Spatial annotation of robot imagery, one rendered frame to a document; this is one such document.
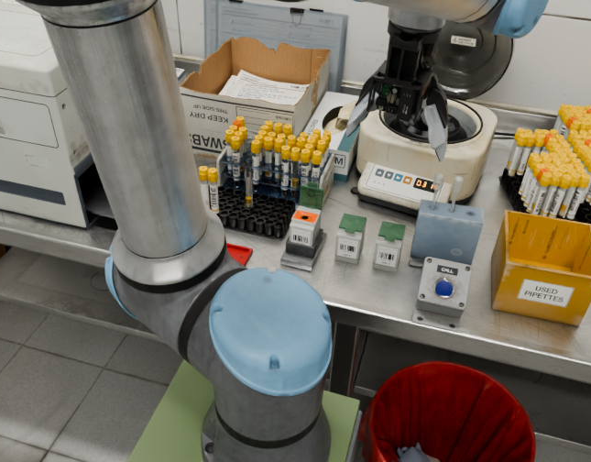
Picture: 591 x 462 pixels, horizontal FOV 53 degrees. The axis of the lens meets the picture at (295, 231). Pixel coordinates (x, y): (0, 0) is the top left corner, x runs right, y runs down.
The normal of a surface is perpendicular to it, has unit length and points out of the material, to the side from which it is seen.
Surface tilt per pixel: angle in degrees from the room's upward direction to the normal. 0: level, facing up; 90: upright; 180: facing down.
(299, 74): 88
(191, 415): 2
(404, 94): 90
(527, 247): 90
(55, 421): 0
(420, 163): 90
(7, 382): 0
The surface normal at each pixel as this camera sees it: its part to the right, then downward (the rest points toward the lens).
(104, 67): 0.11, 0.71
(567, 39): -0.29, 0.60
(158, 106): 0.73, 0.47
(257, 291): 0.16, -0.70
